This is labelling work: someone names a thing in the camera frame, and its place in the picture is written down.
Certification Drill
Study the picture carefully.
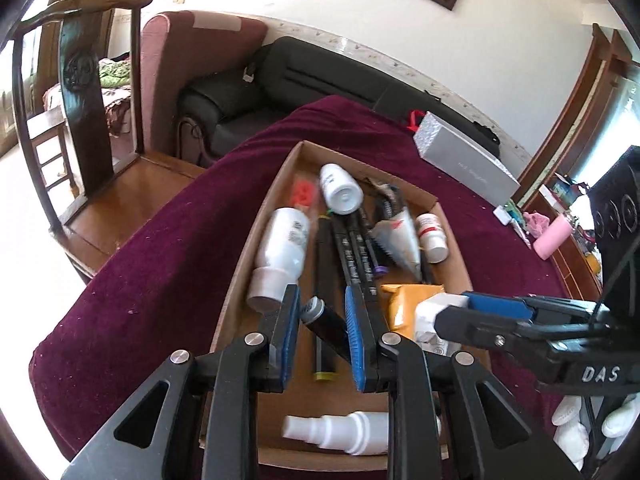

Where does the maroon armchair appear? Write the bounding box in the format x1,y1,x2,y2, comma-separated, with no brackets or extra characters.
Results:
140,10,268,163

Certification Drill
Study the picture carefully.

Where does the red number candle packet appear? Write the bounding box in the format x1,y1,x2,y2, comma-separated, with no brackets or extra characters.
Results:
292,177,321,208

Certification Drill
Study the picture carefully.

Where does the small red-label white bottle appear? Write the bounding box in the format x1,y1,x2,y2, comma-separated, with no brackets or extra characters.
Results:
416,212,449,263

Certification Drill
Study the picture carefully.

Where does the pink fluffy item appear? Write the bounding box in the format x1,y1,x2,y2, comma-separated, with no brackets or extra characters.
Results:
522,210,553,238

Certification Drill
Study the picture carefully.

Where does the black leather sofa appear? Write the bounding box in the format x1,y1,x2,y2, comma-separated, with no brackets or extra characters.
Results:
177,35,502,168

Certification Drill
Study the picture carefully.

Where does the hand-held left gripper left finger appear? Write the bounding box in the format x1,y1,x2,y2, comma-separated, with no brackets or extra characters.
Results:
60,284,301,480

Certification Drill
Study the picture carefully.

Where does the yellow snack packet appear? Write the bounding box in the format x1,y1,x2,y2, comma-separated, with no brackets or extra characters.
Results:
377,282,446,341

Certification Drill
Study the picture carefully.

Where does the tan-capped black marker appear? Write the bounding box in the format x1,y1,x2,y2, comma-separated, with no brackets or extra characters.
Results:
347,210,378,306

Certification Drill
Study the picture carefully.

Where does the white bottle with large cap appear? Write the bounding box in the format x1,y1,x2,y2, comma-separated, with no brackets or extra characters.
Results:
246,207,311,313

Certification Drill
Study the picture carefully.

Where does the long grey box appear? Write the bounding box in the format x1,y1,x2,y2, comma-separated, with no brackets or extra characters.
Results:
412,111,522,208

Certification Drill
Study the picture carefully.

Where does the brown wooden cabinet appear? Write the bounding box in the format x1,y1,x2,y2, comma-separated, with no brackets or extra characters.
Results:
520,195,606,301

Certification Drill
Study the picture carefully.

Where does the silver snack packet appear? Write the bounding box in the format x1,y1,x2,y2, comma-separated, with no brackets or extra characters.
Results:
369,215,423,281

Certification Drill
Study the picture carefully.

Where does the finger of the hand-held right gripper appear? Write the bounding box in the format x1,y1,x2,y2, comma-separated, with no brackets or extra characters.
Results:
462,290,601,323
434,306,568,361

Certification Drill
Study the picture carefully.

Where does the purple-capped black marker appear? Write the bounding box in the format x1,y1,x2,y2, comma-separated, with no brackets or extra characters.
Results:
357,207,390,277

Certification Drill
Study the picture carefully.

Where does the large white power adapter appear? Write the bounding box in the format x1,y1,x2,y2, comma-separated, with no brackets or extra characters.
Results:
412,292,471,358

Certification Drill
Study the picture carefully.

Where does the teal printed box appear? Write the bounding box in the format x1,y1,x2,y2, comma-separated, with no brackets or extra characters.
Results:
552,175,588,206

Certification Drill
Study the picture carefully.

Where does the green patterned cloth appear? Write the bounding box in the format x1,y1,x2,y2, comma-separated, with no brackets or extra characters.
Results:
97,57,133,88

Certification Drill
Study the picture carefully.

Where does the thick grey-capped black marker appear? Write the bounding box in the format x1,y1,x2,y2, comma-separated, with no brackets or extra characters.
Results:
299,296,353,363

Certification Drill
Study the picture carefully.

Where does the olive-capped black marker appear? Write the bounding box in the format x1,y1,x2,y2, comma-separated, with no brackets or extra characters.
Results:
312,215,337,382

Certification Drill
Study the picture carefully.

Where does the pink bottle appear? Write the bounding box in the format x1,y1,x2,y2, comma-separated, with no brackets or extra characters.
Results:
532,215,573,261

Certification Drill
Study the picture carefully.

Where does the person's right hand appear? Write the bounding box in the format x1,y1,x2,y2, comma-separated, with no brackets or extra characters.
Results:
550,395,640,466

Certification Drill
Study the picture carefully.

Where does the dark wooden chair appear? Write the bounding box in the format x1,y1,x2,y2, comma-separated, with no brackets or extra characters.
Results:
10,0,208,281

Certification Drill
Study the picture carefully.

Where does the white spray bottle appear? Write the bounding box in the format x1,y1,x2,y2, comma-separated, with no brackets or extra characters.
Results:
280,410,443,457

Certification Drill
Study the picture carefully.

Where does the white bottle with small cap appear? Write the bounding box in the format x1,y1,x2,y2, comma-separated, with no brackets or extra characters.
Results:
319,162,363,216

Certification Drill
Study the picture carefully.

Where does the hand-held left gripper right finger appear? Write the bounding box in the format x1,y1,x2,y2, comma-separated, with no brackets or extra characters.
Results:
345,285,583,480

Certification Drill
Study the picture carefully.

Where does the wooden door frame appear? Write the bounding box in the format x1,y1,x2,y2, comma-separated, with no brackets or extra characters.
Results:
517,22,640,211

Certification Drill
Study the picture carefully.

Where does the cardboard box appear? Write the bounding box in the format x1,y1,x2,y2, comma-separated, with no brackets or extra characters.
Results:
199,140,493,471

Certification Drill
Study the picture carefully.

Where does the clear plastic packet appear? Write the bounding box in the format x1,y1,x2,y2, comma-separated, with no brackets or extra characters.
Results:
510,217,533,248

